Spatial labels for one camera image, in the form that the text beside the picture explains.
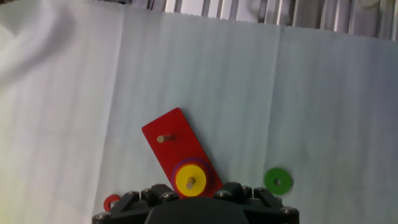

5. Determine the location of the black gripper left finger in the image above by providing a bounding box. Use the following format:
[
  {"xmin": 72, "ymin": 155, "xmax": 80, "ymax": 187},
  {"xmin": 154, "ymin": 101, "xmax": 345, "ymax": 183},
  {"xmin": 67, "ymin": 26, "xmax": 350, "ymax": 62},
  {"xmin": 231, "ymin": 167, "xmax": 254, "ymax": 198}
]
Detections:
[{"xmin": 92, "ymin": 183, "xmax": 180, "ymax": 224}]

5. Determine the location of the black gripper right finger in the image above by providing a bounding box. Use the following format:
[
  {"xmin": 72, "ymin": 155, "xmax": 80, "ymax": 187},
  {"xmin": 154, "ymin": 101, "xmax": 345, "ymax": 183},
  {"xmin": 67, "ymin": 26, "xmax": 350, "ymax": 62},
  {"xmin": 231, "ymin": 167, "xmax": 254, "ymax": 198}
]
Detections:
[{"xmin": 213, "ymin": 182, "xmax": 300, "ymax": 224}]

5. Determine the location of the yellow Hanoi ring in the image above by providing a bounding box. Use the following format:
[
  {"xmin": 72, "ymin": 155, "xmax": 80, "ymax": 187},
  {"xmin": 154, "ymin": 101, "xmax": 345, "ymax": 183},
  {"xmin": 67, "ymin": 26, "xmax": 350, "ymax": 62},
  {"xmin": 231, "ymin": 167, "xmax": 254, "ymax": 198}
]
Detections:
[{"xmin": 175, "ymin": 164, "xmax": 208, "ymax": 198}]

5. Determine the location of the red Hanoi peg board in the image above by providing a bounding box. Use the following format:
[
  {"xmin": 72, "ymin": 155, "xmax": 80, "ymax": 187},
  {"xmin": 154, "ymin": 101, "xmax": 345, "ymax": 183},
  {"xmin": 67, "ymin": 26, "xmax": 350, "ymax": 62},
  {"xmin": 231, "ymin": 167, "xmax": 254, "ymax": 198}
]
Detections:
[{"xmin": 141, "ymin": 107, "xmax": 224, "ymax": 200}]

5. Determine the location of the green Hanoi ring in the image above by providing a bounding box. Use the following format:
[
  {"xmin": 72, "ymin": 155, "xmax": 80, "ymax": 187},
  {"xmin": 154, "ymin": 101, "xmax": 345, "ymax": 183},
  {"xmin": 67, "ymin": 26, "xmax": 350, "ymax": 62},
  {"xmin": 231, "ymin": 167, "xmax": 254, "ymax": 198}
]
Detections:
[{"xmin": 263, "ymin": 167, "xmax": 294, "ymax": 197}]

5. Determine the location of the small red Hanoi ring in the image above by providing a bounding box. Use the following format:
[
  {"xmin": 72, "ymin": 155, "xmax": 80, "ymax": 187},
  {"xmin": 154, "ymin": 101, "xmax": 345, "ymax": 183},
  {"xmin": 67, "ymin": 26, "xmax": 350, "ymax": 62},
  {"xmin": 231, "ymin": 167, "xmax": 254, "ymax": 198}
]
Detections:
[{"xmin": 103, "ymin": 194, "xmax": 122, "ymax": 213}]

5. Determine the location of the purple Hanoi ring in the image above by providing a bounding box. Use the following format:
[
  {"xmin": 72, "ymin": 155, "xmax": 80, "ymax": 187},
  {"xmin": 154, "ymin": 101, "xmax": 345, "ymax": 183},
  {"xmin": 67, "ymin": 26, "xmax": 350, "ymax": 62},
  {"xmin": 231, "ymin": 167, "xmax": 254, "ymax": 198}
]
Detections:
[{"xmin": 170, "ymin": 156, "xmax": 215, "ymax": 195}]

